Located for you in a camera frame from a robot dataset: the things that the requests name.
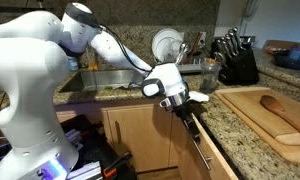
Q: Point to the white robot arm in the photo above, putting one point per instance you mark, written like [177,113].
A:
[26,66]

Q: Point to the orange sponge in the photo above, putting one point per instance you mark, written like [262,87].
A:
[93,66]

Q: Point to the small wooden cutting board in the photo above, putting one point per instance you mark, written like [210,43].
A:
[253,106]

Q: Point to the clear soap bottle blue label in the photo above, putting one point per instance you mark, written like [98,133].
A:
[73,63]

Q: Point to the orange brown tray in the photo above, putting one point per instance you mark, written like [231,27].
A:
[271,46]

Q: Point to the clear plastic container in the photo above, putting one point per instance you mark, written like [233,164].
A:
[172,53]

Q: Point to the wooden kitchen drawer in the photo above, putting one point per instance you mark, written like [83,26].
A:
[203,160]

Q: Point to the blue bowl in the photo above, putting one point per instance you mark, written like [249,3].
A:
[291,56]

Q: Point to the black knife block with knives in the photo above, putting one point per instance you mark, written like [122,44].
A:
[238,66]

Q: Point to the steel cutlery bunch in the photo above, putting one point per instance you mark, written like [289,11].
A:
[186,50]

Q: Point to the wooden cabinet doors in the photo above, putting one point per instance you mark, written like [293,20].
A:
[140,133]

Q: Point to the white plate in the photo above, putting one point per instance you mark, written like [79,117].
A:
[163,40]

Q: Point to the stainless steel sink basin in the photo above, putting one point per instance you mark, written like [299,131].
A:
[103,80]

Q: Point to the black robot cart with clamps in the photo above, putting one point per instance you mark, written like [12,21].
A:
[90,143]

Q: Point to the large wooden cutting board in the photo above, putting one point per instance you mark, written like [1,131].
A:
[253,133]

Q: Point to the clear glass jar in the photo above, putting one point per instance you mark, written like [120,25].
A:
[209,76]

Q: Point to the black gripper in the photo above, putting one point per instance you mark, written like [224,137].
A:
[188,115]

